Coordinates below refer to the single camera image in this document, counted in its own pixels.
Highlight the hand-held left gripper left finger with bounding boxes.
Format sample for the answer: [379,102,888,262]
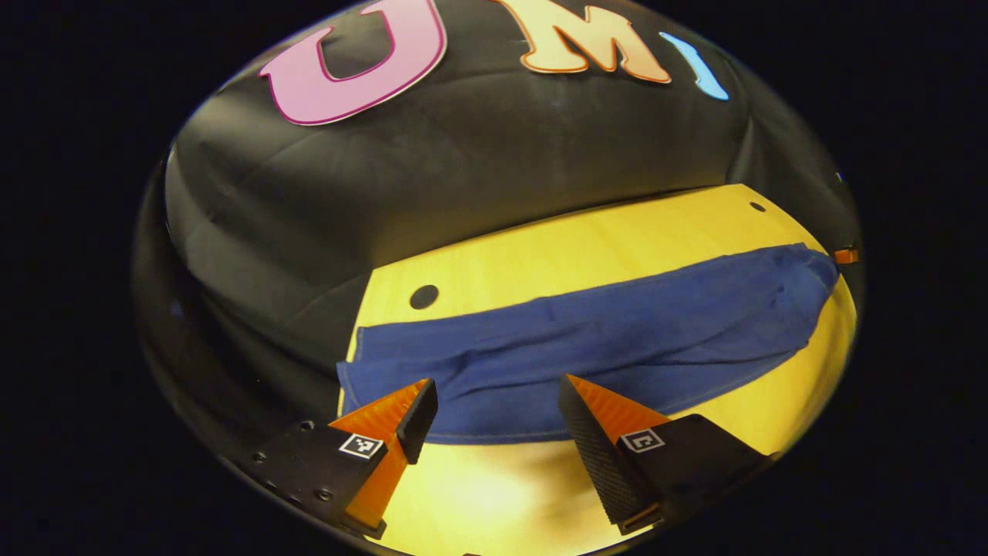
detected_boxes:
[251,377,439,540]

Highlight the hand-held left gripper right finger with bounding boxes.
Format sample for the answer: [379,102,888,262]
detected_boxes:
[557,374,773,536]

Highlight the blue denim jeans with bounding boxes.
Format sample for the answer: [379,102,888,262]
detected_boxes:
[337,242,841,445]

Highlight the black backdrop cloth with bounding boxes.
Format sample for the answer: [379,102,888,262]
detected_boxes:
[133,0,861,433]

